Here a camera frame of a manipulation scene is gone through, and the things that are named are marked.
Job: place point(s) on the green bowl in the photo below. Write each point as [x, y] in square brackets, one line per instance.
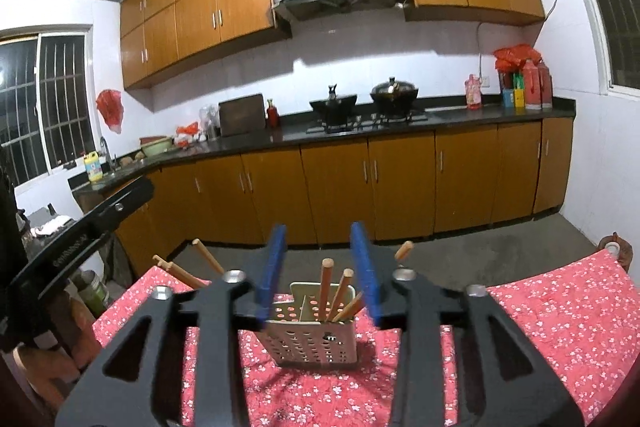
[156, 147]

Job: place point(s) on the metal faucet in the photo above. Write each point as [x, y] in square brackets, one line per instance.
[106, 152]

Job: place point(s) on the white capped brown object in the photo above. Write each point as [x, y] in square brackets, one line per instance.
[616, 249]

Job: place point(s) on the pink bottle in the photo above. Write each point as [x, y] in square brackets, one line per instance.
[473, 93]

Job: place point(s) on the barred window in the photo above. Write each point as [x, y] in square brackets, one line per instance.
[55, 107]

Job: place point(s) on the black wok with utensil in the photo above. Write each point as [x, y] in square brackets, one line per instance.
[334, 107]

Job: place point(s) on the white rag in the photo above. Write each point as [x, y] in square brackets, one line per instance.
[52, 226]

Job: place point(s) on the yellow and green boxes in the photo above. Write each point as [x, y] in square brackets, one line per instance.
[514, 94]

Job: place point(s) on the black wok with lid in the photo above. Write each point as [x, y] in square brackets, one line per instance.
[394, 94]

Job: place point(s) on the red plastic bag on hook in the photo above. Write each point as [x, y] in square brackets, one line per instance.
[110, 109]

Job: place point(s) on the white wall outlet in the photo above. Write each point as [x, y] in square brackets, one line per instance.
[485, 81]

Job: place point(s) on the large red bottles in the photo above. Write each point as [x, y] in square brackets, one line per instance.
[537, 87]

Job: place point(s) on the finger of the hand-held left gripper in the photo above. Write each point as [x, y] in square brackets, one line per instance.
[122, 204]

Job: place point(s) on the glass jars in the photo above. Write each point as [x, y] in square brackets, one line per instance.
[210, 123]

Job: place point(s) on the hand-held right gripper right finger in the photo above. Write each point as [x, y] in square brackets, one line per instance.
[364, 267]

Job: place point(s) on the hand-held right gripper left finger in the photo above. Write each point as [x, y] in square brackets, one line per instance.
[272, 267]

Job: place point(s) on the small red bottle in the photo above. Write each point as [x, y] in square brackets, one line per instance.
[273, 114]

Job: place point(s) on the wooden lower cabinets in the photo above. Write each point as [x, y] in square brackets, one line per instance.
[400, 187]

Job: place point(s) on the dark cutting board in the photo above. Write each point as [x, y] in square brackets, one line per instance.
[242, 116]

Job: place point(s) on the perforated metal chopstick holder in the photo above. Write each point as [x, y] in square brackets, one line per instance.
[312, 337]

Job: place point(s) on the green jar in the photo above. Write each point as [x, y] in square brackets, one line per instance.
[94, 294]

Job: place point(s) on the gas stove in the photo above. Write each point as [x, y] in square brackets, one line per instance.
[370, 123]

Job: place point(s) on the yellow detergent bottle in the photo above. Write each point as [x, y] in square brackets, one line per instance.
[93, 168]

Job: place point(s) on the red floral tablecloth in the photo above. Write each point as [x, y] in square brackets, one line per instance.
[550, 317]

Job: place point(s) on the black kitchen countertop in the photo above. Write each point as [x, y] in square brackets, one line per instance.
[450, 117]

